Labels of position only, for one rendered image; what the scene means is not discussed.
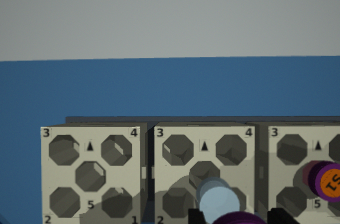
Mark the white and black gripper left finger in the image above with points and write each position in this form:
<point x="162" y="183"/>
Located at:
<point x="195" y="216"/>

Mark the blue bench mat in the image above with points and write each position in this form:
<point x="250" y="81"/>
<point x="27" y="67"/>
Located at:
<point x="39" y="93"/>

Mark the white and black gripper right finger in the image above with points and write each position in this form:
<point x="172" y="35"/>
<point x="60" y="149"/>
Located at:
<point x="280" y="216"/>

